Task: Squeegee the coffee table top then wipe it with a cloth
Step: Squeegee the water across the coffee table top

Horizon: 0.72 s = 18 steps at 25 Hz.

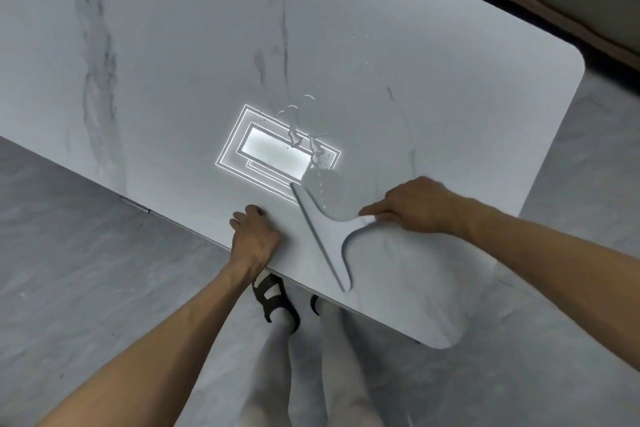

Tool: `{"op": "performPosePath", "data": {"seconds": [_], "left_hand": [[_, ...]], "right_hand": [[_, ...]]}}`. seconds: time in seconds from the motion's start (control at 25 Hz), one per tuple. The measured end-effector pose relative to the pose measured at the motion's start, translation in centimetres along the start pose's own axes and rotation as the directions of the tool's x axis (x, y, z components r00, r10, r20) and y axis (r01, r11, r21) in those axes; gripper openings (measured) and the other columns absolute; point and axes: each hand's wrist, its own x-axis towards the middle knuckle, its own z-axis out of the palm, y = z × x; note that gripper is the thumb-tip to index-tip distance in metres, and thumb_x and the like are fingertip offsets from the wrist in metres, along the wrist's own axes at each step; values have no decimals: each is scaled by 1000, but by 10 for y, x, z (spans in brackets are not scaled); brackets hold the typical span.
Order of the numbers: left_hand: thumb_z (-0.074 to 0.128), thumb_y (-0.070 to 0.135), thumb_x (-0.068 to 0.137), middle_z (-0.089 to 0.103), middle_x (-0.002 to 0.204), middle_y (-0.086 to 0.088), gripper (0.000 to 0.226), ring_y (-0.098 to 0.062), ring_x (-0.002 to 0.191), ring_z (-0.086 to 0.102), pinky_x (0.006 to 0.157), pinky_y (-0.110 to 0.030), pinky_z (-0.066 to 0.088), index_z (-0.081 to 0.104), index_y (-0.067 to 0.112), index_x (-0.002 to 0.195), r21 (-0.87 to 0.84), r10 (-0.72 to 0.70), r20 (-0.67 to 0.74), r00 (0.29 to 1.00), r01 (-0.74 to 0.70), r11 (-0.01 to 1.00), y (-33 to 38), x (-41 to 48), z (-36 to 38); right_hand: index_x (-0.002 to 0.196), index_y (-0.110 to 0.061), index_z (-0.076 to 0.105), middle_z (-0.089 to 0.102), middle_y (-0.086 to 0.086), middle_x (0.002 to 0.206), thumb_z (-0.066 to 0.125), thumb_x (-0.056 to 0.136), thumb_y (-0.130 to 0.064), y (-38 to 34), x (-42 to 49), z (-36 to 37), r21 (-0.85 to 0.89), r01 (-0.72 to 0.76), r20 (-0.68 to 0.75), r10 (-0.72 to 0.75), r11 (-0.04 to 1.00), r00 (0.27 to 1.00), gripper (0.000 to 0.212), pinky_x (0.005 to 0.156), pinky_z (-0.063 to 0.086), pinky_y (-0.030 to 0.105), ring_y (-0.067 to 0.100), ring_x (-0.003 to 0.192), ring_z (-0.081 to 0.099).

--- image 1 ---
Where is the person's left hand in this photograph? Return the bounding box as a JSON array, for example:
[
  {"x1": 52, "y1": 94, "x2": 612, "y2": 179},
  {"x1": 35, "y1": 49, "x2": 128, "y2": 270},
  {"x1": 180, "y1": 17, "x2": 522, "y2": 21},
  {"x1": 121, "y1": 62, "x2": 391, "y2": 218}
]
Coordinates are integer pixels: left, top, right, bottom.
[{"x1": 227, "y1": 204, "x2": 282, "y2": 285}]

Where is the person's left black sandal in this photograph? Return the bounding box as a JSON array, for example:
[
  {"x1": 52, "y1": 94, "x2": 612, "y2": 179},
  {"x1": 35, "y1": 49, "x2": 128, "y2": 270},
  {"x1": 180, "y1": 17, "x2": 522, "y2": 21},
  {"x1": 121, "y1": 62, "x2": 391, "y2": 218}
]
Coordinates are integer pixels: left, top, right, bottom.
[{"x1": 251, "y1": 271, "x2": 302, "y2": 336}]

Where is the person's left forearm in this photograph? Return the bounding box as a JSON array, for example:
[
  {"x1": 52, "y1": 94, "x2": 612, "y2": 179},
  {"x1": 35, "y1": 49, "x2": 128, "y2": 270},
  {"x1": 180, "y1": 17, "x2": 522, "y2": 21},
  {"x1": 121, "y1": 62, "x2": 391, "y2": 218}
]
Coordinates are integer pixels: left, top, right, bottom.
[{"x1": 35, "y1": 261, "x2": 251, "y2": 427}]

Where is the white marble table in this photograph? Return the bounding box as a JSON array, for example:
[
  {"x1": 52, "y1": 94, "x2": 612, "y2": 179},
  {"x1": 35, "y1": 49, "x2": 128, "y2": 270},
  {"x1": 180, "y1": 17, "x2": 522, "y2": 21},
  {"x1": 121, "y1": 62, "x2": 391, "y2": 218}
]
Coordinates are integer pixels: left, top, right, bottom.
[{"x1": 0, "y1": 0, "x2": 586, "y2": 350}]

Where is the person's left leg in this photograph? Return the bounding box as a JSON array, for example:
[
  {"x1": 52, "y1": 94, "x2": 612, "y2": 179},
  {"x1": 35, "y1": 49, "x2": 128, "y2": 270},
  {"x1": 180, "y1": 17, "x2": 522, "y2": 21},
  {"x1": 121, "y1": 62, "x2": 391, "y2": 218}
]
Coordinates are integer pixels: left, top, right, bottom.
[{"x1": 219, "y1": 281, "x2": 301, "y2": 427}]

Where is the white squeegee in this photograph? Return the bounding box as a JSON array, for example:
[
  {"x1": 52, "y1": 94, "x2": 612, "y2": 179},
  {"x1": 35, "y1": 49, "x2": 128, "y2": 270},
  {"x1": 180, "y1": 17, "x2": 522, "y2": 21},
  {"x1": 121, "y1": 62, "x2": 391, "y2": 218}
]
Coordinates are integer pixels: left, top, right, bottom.
[{"x1": 290, "y1": 182, "x2": 381, "y2": 292}]

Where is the person's right leg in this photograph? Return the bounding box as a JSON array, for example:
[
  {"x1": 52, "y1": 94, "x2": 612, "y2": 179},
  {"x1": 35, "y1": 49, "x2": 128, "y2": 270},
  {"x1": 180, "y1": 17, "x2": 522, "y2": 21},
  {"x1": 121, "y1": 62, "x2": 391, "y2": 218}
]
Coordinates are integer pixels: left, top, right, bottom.
[{"x1": 315, "y1": 299, "x2": 381, "y2": 427}]

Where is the person's right forearm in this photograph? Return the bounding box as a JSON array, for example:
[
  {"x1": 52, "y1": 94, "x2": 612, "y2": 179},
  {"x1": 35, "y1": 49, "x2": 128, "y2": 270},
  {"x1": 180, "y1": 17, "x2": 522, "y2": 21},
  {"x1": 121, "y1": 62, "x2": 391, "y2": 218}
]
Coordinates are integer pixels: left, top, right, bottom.
[{"x1": 467, "y1": 200, "x2": 640, "y2": 372}]

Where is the person's right hand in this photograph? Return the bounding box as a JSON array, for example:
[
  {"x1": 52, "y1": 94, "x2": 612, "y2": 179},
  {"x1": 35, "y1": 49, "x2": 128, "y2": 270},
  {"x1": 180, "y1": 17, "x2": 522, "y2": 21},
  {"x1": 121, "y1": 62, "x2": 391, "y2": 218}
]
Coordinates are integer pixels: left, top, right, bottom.
[{"x1": 358, "y1": 176, "x2": 476, "y2": 240}]

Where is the person's leg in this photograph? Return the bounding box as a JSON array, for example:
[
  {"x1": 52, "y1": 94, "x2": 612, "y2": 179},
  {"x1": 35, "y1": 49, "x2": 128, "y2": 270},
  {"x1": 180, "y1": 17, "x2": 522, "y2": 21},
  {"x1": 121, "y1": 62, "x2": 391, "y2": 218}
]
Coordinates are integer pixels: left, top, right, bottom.
[
  {"x1": 315, "y1": 299, "x2": 381, "y2": 427},
  {"x1": 219, "y1": 281, "x2": 301, "y2": 427}
]

